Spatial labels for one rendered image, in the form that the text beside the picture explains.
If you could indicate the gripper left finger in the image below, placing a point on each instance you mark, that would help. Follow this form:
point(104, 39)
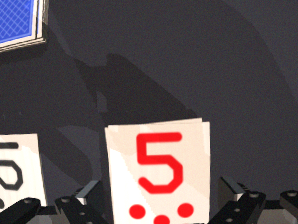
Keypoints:
point(71, 208)

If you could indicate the blue-backed card stack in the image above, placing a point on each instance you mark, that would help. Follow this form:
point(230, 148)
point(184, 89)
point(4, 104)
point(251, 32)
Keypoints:
point(16, 20)

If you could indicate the single black-print card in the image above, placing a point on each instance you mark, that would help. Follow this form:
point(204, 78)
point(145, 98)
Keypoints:
point(20, 166)

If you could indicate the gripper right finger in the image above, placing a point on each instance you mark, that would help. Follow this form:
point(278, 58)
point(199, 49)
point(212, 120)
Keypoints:
point(243, 206)

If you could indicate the black mat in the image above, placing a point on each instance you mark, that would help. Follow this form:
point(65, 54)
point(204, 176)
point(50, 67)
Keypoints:
point(200, 66)

